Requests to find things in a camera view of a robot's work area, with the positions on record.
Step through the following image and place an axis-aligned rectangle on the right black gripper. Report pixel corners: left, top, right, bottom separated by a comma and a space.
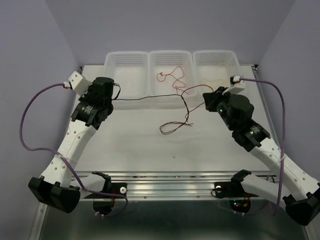
203, 86, 236, 131

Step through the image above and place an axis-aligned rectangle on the yellow wire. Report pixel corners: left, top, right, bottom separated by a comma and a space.
201, 62, 232, 87

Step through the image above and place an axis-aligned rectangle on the red black twin wire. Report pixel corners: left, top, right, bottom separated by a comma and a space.
111, 83, 216, 135

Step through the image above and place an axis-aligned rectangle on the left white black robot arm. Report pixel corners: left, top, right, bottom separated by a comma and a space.
28, 72, 116, 213

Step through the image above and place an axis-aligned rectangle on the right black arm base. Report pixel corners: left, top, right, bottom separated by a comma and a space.
210, 169, 258, 216

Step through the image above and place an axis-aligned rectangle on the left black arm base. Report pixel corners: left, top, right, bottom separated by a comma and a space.
81, 171, 129, 218

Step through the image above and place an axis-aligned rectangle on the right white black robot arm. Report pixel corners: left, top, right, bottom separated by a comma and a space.
202, 87, 320, 226

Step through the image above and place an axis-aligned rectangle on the right white plastic basket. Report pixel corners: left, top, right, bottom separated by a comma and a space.
192, 50, 241, 95

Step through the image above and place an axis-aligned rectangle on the white plastic basket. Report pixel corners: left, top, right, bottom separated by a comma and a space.
103, 51, 149, 99
148, 50, 196, 103
192, 50, 241, 95

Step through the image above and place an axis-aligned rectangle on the left white plastic basket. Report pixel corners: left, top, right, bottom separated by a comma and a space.
103, 51, 149, 99

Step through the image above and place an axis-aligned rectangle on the middle white plastic basket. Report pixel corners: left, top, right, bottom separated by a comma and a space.
148, 50, 196, 103

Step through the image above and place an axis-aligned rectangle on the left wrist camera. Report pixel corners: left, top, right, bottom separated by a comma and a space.
62, 71, 93, 97

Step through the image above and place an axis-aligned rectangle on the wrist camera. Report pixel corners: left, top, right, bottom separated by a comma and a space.
222, 75, 246, 95
62, 71, 93, 97

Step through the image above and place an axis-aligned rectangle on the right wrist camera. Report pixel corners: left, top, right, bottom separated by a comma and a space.
222, 75, 246, 95

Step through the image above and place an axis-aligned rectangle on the aluminium frame rail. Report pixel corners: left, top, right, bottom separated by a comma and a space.
41, 171, 305, 202

